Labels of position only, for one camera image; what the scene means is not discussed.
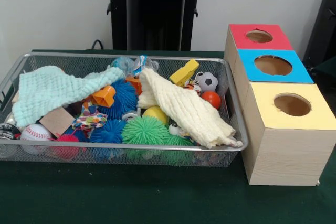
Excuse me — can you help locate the clear plastic toy packet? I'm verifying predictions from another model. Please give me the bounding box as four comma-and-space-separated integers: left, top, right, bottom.
125, 55, 160, 78

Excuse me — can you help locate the wooden box with three holes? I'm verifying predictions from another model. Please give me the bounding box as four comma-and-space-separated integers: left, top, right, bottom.
223, 23, 336, 187

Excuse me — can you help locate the cream knitted cloth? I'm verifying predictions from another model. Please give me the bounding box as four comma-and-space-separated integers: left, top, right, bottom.
138, 68, 244, 149

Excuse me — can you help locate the yellow smooth ball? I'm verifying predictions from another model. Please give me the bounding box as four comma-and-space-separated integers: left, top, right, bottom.
142, 106, 169, 125

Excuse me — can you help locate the yellow toy block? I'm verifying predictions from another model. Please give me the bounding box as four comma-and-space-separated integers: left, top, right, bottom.
169, 59, 200, 87

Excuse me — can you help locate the green spiky rubber ball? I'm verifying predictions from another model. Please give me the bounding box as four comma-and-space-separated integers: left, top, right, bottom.
121, 115, 170, 146

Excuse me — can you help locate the orange-red smooth ball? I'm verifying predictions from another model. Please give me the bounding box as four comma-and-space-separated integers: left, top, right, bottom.
201, 90, 222, 110

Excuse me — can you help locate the small soccer ball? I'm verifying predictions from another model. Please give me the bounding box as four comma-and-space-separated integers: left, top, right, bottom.
197, 71, 219, 93

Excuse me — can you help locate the blue spiky rubber ball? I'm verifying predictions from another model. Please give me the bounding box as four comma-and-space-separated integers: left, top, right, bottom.
89, 119, 127, 144
101, 79, 139, 120

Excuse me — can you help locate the dark green table cloth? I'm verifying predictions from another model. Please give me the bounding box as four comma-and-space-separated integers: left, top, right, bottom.
0, 49, 336, 224

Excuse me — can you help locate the mint knitted cloth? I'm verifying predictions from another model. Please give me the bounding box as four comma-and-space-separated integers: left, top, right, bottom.
12, 65, 125, 127

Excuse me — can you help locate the white baseball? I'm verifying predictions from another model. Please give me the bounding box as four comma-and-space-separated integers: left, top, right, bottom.
19, 123, 53, 141

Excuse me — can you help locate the shallow wire mesh bin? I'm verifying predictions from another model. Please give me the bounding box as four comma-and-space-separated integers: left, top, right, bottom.
0, 52, 249, 168

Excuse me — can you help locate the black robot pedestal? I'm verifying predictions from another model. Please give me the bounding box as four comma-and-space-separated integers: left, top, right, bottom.
101, 0, 212, 51

